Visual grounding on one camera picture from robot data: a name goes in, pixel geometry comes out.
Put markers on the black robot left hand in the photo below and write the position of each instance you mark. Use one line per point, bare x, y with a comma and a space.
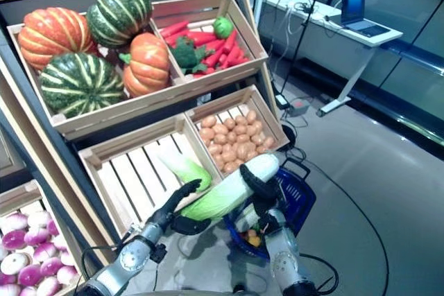
166, 213

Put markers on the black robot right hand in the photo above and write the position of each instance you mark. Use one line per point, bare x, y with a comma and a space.
268, 199

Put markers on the blue plastic shopping basket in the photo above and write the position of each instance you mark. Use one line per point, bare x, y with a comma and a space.
301, 199

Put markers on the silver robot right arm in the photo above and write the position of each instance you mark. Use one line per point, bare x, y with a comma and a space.
284, 251

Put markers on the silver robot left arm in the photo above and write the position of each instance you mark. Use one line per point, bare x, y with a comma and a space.
132, 258

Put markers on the yellow bell pepper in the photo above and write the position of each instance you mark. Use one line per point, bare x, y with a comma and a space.
253, 240

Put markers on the wooden cabbage crate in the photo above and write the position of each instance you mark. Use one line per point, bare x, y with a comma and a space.
121, 178

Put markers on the black round floor base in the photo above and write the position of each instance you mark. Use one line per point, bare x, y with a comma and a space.
289, 133

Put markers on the wooden potato crate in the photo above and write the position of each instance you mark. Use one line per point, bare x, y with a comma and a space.
270, 115

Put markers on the grey power box red button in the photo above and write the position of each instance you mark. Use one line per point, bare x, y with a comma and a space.
298, 107

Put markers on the black power adapter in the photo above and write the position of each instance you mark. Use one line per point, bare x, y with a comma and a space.
281, 100

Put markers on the purple white turnip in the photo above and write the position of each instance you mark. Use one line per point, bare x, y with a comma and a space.
14, 263
36, 236
14, 238
66, 274
38, 218
52, 227
45, 251
52, 266
48, 285
14, 221
29, 274

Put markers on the wooden pumpkin crate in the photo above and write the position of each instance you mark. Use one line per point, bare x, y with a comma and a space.
118, 107

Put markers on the red orange carrot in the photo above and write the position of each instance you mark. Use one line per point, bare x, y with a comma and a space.
173, 28
201, 37
239, 61
230, 42
213, 57

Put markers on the wooden turnip crate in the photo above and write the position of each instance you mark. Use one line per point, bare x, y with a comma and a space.
21, 193

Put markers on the small orange pumpkin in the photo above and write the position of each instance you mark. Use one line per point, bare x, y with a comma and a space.
147, 63

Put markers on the green striped pumpkin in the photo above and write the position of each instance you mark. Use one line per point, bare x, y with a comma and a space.
118, 11
79, 84

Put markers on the green broccoli head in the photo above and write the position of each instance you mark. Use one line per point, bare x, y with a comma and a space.
185, 55

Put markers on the wooden carrot crate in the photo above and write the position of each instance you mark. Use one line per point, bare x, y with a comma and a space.
248, 32

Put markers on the black stand pole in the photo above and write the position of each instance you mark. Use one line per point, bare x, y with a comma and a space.
305, 24

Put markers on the white desk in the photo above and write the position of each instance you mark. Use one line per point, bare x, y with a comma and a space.
312, 15

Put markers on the large orange striped pumpkin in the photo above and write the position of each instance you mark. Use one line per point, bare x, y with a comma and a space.
52, 36

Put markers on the open grey laptop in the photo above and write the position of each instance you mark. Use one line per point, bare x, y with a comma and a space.
354, 5

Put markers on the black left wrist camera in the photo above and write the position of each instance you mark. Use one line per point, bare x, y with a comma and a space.
157, 252

